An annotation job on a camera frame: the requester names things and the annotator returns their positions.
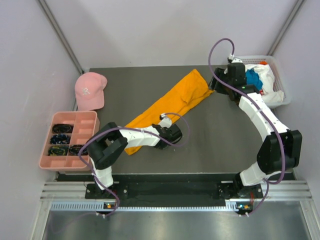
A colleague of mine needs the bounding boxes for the orange t shirt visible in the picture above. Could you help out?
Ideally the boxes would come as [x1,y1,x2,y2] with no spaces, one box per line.
[124,69,216,156]

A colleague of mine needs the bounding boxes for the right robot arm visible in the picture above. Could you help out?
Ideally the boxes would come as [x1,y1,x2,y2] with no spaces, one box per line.
[209,62,303,198]

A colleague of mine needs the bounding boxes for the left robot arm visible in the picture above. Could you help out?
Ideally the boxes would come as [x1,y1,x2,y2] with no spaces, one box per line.
[86,120,183,199]

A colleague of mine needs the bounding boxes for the blue t shirt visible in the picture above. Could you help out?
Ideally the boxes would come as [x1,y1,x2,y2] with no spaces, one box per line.
[245,69,263,91]

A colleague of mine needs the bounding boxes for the white t shirt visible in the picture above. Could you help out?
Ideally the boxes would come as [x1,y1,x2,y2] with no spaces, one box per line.
[245,64,285,108]

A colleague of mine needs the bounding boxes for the white plastic laundry basket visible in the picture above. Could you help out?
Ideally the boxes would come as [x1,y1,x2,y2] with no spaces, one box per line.
[238,55,292,109]

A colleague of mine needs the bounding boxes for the pink divided organizer tray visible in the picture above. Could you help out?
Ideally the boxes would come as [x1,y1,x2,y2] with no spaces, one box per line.
[39,111,100,172]

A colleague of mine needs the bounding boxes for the pink baseball cap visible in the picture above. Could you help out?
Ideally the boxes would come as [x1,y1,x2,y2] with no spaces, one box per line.
[74,72,108,112]

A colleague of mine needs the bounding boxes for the dark patterned socks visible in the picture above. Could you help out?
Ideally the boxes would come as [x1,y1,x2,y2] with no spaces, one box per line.
[68,144,88,156]

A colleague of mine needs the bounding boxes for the blue patterned socks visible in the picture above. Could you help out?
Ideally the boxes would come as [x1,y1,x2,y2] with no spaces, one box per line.
[49,133,71,145]

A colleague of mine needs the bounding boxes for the black folded socks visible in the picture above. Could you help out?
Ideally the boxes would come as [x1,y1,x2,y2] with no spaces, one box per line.
[51,123,74,134]

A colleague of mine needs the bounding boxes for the green patterned socks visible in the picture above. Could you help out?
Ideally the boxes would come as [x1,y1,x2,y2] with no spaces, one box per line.
[48,145,69,157]

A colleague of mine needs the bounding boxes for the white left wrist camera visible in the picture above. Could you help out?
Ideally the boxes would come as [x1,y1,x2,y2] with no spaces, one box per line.
[159,113,172,128]

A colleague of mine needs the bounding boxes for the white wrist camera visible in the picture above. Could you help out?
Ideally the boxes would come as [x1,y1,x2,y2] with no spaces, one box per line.
[227,53,243,65]
[159,113,172,128]

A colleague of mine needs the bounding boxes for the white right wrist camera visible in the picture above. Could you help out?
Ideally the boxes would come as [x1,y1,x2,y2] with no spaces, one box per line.
[227,53,243,65]

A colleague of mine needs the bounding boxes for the aluminium frame rail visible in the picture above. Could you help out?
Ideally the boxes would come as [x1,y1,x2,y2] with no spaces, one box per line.
[40,180,312,213]

